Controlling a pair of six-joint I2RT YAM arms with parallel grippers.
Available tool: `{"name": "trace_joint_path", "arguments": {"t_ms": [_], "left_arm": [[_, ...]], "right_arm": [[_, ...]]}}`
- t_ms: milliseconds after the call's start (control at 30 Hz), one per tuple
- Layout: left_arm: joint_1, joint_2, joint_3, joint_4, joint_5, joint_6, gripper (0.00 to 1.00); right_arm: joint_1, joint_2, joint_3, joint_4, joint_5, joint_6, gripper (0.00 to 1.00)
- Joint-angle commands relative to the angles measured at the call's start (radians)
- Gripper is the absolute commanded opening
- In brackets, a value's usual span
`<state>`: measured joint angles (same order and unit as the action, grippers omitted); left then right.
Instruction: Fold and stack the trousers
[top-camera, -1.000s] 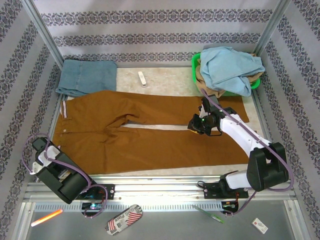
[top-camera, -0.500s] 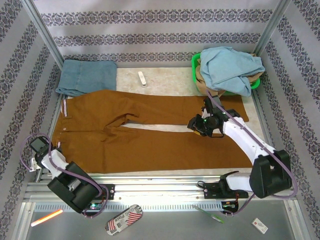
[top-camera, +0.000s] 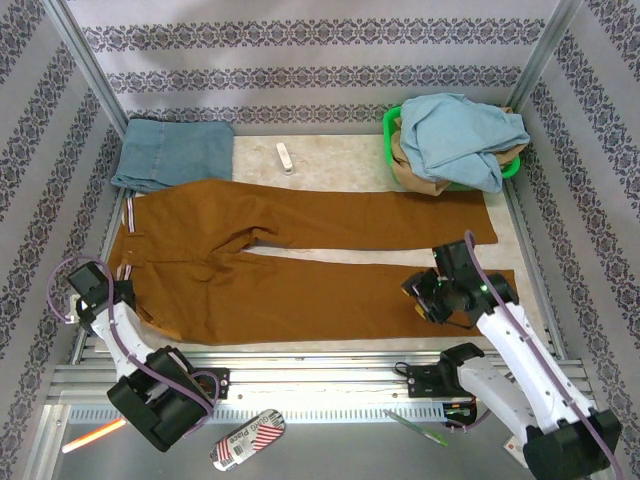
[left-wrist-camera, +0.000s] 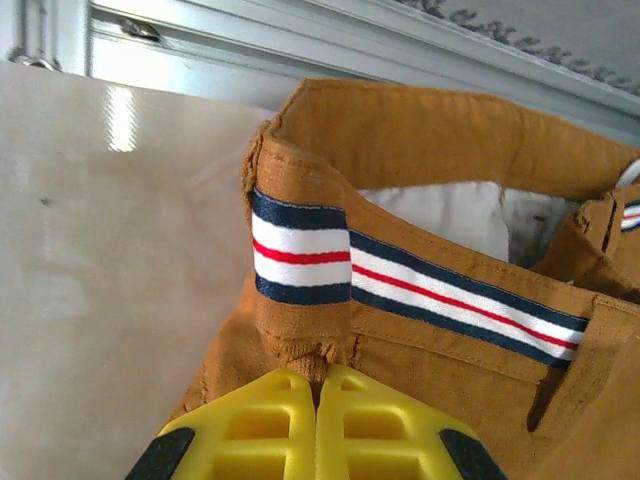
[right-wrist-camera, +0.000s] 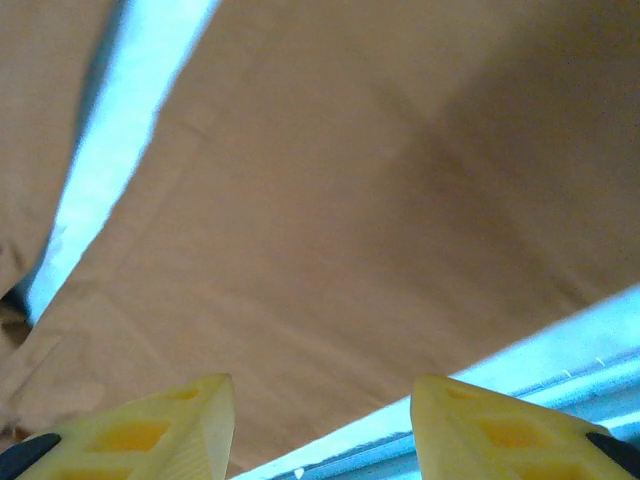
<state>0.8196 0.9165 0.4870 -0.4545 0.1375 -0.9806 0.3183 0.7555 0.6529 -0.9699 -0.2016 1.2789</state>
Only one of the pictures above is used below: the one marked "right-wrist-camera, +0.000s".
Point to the brown trousers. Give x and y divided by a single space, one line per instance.
350 200

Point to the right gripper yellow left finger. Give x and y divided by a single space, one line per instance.
150 440

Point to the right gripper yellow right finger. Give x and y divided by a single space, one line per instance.
500 440

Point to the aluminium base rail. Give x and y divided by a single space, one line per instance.
590 390

